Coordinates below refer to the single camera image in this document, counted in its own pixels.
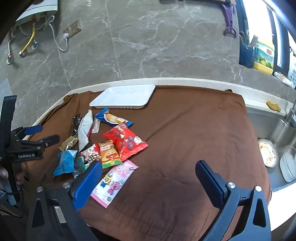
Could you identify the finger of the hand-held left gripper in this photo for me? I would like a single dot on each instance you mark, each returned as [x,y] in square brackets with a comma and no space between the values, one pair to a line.
[33,129]
[49,140]

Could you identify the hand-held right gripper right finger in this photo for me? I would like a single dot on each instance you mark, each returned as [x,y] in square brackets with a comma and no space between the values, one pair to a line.
[210,183]

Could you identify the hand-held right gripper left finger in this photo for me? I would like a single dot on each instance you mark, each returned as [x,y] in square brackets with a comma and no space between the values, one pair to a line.
[87,185]

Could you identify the gold wrapper snack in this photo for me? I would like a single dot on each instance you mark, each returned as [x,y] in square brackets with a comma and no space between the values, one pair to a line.
[69,142]

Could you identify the green snack packet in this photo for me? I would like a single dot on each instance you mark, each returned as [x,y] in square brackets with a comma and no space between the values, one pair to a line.
[79,165]

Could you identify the light blue snack packet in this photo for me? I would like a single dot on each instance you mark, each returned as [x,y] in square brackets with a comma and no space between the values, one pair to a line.
[66,162]

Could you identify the pink cartoon snack packet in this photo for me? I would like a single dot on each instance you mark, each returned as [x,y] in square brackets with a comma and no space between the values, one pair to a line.
[115,180]

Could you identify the checkered snack packet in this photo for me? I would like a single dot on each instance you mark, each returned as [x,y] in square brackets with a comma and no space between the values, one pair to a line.
[91,155]

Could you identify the dark brown candy wrapper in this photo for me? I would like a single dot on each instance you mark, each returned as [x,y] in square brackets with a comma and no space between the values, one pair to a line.
[75,122]

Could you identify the orange yellow candy packet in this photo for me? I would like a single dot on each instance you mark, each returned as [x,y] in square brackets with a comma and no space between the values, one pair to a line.
[109,154]

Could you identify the small clear packet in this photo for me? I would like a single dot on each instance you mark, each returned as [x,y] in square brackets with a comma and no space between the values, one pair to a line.
[96,127]

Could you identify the red chocolate packet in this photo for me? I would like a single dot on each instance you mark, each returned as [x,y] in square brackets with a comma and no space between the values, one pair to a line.
[124,139]

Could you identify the blue roll cake packet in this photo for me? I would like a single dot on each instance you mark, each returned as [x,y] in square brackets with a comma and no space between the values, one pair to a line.
[111,118]

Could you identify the white plastic tray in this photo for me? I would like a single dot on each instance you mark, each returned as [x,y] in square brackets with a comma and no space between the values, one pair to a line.
[124,95]

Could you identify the person's left hand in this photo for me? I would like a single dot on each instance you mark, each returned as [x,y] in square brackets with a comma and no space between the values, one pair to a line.
[20,172]

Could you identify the brown cloth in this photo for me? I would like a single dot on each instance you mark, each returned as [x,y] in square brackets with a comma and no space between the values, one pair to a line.
[185,129]

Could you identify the dirty round plate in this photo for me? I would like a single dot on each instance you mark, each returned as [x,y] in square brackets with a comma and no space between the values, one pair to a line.
[268,153]

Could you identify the white bowl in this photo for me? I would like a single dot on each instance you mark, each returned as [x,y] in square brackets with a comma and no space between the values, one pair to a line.
[288,166]

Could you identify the steel sink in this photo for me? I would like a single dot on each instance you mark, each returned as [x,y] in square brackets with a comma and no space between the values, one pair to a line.
[270,129]

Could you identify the yellow sponge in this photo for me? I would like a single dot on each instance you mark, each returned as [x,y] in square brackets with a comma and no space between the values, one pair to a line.
[274,106]

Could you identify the steel faucet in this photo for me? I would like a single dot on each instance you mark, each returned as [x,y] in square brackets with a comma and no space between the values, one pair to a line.
[290,115]

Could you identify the white water heater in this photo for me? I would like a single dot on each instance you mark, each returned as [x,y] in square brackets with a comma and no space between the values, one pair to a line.
[44,9]

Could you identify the white tube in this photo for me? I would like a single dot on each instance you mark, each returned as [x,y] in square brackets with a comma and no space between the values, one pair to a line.
[283,78]

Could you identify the blue utensil holder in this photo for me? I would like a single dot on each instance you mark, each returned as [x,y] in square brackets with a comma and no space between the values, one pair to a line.
[246,56]

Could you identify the yellow dish soap bottle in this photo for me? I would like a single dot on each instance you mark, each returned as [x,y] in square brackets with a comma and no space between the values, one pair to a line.
[263,60]

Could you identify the white bottle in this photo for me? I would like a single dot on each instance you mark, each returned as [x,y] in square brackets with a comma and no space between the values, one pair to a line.
[293,74]

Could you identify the gold wall socket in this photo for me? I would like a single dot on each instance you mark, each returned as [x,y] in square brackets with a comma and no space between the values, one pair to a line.
[74,26]

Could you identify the black window frame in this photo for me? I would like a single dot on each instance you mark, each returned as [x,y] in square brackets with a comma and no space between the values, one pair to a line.
[241,23]

